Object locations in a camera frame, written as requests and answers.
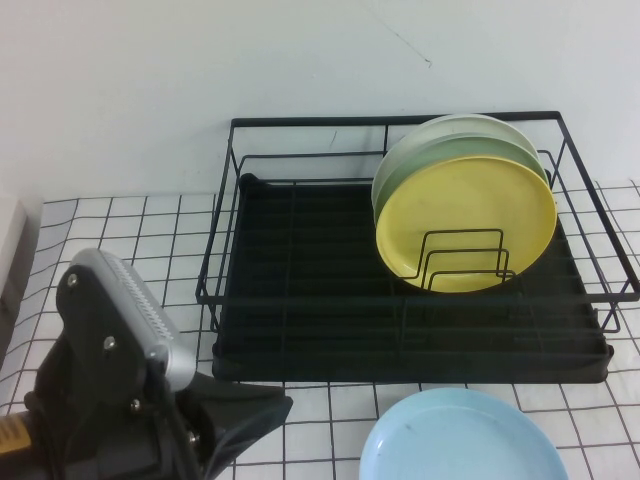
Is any light blue plate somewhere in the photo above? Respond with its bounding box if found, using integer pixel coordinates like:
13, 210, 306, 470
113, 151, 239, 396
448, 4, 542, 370
359, 388, 571, 480

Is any pale white-green plate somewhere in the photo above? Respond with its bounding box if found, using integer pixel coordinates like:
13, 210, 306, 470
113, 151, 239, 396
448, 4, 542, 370
371, 113, 542, 201

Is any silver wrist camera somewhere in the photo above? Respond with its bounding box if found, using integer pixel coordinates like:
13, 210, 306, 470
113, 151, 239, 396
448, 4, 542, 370
69, 248, 197, 392

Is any white black-grid tablecloth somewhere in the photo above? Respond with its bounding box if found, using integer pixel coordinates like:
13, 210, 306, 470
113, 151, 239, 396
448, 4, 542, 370
0, 180, 640, 480

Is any black plastic drip tray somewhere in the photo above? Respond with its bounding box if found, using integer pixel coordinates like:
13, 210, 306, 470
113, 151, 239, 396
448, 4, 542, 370
211, 173, 615, 385

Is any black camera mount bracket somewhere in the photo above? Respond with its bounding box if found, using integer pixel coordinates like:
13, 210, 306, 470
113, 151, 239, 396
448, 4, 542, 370
53, 268, 151, 401

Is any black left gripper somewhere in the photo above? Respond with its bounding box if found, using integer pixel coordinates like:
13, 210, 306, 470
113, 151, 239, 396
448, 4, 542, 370
24, 339, 294, 480

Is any green plate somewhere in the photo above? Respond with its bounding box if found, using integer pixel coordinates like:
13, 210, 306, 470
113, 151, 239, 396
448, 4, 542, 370
373, 133, 549, 221

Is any white grey box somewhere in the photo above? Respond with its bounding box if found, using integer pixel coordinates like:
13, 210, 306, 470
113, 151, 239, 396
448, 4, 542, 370
0, 197, 44, 321

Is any black wire dish rack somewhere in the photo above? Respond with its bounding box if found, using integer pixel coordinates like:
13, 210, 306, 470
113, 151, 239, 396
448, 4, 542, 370
194, 110, 640, 356

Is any yellow plate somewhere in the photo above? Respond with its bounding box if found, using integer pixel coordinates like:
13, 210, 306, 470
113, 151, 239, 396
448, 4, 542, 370
374, 154, 559, 294

